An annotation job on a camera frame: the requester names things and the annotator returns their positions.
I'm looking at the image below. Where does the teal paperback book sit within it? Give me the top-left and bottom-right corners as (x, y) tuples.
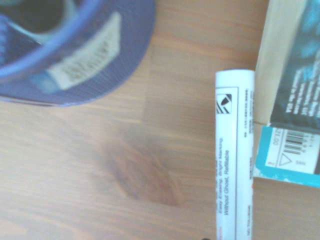
(252, 124), (320, 189)

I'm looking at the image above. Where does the dark book with white text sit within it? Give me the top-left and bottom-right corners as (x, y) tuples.
(254, 0), (320, 131)

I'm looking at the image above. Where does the blue mesh pen holder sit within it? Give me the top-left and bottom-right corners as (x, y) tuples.
(0, 0), (156, 108)

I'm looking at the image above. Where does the white marker with blue cap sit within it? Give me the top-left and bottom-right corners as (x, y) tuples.
(215, 69), (256, 240)

